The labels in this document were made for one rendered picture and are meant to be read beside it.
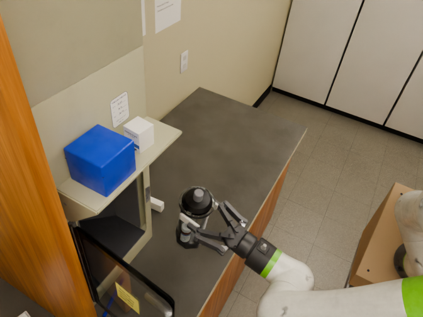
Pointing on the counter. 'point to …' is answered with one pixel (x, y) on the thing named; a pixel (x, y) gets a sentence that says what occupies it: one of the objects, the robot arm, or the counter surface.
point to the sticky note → (127, 298)
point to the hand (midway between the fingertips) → (196, 209)
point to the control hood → (84, 193)
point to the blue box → (101, 160)
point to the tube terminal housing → (99, 80)
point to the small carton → (140, 133)
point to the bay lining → (123, 206)
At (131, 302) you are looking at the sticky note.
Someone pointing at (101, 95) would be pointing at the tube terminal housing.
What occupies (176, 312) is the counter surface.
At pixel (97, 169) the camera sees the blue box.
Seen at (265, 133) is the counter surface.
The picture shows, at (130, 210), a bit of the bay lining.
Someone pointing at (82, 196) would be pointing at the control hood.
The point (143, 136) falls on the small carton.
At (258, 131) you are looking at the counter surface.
